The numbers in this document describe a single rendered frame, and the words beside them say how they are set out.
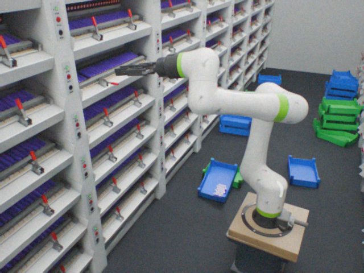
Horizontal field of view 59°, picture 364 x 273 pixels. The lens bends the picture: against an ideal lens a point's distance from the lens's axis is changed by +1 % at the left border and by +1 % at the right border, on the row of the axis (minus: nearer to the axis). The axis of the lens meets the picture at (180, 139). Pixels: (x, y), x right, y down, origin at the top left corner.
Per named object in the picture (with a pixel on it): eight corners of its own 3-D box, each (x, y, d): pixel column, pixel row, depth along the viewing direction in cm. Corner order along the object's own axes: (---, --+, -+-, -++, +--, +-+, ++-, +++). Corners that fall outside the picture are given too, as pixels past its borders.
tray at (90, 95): (152, 71, 180) (156, 56, 174) (79, 110, 132) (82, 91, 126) (123, 55, 183) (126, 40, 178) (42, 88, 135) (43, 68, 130)
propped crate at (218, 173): (225, 203, 220) (224, 197, 215) (198, 195, 228) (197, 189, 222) (238, 170, 238) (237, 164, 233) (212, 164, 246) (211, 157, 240)
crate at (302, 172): (318, 188, 235) (320, 179, 232) (289, 184, 240) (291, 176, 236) (313, 166, 261) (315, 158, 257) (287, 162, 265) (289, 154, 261)
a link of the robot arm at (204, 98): (260, 93, 132) (280, 90, 122) (259, 121, 132) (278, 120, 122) (182, 84, 116) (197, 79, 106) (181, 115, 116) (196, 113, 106)
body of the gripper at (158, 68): (172, 53, 121) (151, 56, 126) (161, 59, 115) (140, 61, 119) (175, 73, 125) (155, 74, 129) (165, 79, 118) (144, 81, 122)
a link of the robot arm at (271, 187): (268, 194, 167) (273, 164, 157) (288, 214, 154) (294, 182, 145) (247, 201, 162) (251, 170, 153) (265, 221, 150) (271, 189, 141)
